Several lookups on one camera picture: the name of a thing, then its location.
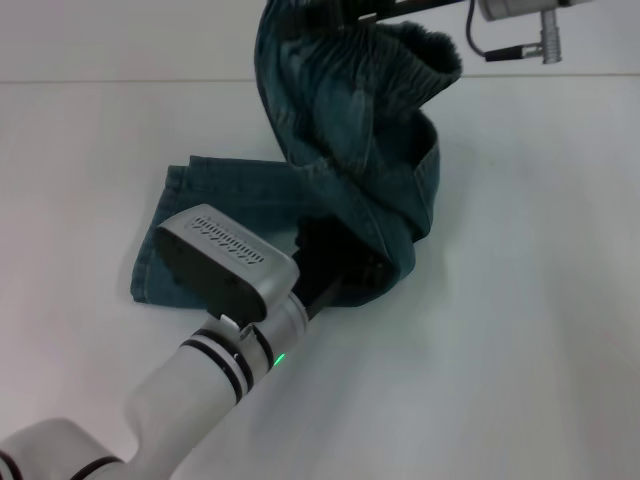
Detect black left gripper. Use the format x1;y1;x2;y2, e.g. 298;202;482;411
292;214;396;320

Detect blue denim shorts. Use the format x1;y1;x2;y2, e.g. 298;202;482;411
130;0;462;307

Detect thin black cable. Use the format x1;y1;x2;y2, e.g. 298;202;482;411
465;0;544;64

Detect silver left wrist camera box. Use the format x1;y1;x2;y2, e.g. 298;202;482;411
156;203;302;325

